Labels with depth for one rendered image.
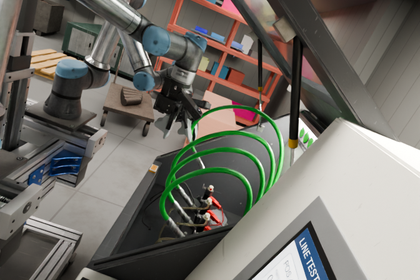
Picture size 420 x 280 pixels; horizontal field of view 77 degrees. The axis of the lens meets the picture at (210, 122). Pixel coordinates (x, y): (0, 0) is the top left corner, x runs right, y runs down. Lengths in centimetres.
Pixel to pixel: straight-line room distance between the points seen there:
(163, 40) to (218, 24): 682
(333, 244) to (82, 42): 618
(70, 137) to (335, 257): 113
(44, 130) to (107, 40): 48
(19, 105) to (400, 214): 113
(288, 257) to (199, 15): 734
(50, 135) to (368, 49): 301
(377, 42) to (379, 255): 313
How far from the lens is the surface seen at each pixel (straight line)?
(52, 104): 128
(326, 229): 39
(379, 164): 40
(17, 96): 115
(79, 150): 130
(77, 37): 638
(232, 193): 136
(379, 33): 339
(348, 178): 41
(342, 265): 35
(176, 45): 78
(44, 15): 760
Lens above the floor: 160
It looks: 18 degrees down
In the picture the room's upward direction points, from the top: 23 degrees clockwise
